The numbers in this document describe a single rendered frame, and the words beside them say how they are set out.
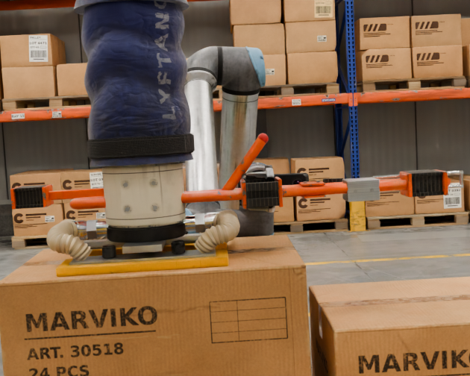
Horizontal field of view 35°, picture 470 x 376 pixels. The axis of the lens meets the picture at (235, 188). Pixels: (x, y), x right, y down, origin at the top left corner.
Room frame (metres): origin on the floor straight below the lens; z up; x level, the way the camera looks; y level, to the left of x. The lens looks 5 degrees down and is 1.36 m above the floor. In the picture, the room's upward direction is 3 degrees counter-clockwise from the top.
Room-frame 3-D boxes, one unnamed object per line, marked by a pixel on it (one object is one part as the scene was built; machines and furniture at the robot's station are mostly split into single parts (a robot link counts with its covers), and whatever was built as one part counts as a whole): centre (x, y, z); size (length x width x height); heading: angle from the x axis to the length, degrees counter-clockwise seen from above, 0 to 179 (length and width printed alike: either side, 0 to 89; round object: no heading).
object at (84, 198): (1.73, 0.00, 1.20); 0.93 x 0.30 x 0.04; 92
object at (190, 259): (1.51, 0.19, 1.09); 0.34 x 0.10 x 0.05; 92
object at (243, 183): (1.61, -0.06, 1.20); 0.10 x 0.08 x 0.06; 2
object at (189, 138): (1.61, 0.19, 1.31); 0.23 x 0.23 x 0.04
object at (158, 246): (1.61, 0.19, 1.13); 0.34 x 0.25 x 0.06; 92
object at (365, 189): (1.62, -0.27, 1.19); 0.07 x 0.07 x 0.04; 2
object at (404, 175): (1.62, -0.41, 1.20); 0.08 x 0.07 x 0.05; 92
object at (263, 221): (1.93, -0.04, 1.09); 0.12 x 0.09 x 0.12; 96
